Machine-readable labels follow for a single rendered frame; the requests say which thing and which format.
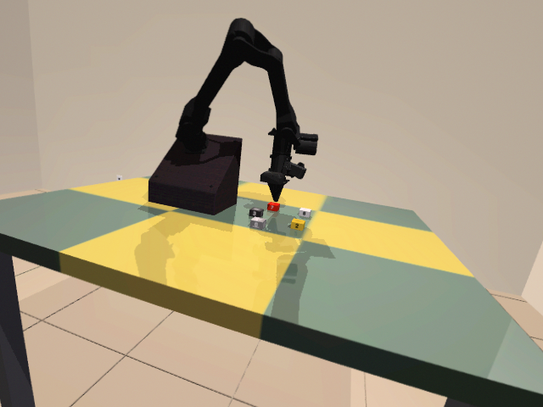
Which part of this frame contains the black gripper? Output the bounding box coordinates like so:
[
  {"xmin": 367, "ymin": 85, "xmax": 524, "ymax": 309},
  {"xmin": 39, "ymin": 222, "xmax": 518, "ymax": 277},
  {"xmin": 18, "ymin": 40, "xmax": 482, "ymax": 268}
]
[{"xmin": 260, "ymin": 151, "xmax": 294, "ymax": 202}]

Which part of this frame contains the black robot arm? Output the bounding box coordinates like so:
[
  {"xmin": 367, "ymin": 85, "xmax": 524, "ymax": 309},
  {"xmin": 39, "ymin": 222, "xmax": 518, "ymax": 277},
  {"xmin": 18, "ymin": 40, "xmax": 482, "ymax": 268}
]
[{"xmin": 176, "ymin": 18, "xmax": 318, "ymax": 155}]

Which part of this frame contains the red block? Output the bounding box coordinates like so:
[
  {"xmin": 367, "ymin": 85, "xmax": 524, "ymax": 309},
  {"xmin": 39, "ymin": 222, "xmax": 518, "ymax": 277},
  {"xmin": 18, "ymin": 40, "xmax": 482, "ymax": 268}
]
[{"xmin": 267, "ymin": 202, "xmax": 280, "ymax": 211}]

